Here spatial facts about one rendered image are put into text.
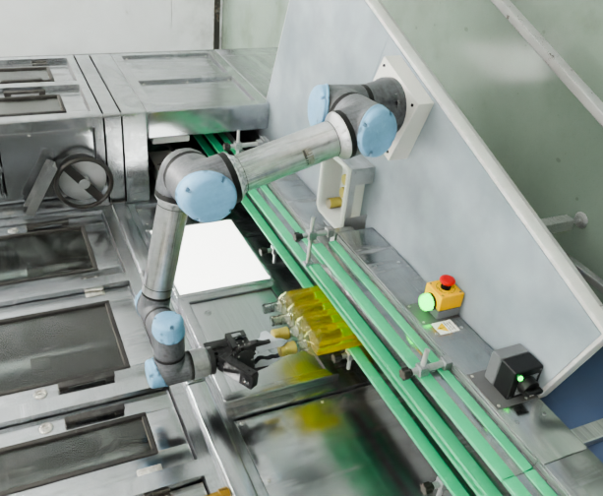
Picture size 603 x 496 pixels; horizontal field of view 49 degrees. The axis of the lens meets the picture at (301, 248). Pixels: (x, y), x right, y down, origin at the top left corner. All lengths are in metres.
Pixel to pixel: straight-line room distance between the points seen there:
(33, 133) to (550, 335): 1.83
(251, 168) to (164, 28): 4.02
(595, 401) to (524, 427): 0.23
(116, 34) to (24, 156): 2.89
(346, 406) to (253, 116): 1.29
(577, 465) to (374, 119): 0.83
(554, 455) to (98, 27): 4.51
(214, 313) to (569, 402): 1.04
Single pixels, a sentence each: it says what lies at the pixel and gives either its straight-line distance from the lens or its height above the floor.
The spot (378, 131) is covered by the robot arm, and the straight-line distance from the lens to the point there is 1.53.
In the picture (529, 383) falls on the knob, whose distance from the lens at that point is 1.51.
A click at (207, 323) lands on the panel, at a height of 1.26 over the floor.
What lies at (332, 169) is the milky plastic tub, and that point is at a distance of 2.11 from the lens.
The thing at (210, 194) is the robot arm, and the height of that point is 1.37.
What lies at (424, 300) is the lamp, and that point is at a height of 0.85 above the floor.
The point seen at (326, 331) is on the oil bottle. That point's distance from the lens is 1.79.
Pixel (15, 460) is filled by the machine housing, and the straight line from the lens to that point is 1.79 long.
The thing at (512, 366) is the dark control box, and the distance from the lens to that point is 1.50.
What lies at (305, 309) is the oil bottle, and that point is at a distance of 1.85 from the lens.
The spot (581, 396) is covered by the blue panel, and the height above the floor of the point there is 0.64.
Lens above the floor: 1.75
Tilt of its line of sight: 23 degrees down
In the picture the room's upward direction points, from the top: 100 degrees counter-clockwise
